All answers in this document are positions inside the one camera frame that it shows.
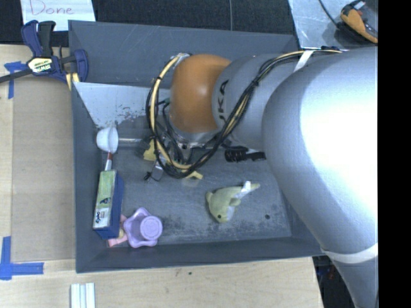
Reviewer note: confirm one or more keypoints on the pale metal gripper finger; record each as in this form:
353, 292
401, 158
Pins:
156, 173

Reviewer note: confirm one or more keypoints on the clear bottle with white cap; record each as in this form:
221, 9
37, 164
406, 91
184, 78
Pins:
107, 140

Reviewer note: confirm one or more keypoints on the grey metal bin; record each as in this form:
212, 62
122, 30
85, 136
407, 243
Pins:
180, 210

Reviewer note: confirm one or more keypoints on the blue and green box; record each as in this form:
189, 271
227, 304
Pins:
107, 201

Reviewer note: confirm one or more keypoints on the pink toy piece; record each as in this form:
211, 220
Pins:
115, 241

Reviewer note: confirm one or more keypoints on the pale wood flat board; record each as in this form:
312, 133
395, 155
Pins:
41, 172

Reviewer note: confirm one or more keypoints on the red and white stick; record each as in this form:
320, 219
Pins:
108, 163

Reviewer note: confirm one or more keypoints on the black cylinder on white bracket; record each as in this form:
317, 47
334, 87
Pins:
237, 155

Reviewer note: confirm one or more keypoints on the green toy dolphin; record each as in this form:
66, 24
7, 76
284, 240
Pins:
223, 201

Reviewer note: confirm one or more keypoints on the purple flower-shaped toy cup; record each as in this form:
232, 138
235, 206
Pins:
144, 228

